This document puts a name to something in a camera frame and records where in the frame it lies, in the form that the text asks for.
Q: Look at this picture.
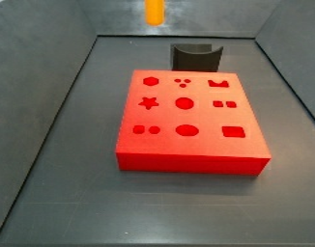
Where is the black curved holder block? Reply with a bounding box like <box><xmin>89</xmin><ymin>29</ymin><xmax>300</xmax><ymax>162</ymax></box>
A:
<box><xmin>170</xmin><ymin>43</ymin><xmax>224</xmax><ymax>72</ymax></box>

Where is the orange oval peg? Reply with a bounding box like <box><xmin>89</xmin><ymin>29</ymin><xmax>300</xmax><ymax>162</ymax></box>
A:
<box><xmin>144</xmin><ymin>0</ymin><xmax>165</xmax><ymax>26</ymax></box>

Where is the red shape sorter block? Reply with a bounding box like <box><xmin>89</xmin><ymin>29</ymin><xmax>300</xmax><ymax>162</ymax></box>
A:
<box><xmin>115</xmin><ymin>70</ymin><xmax>270</xmax><ymax>176</ymax></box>

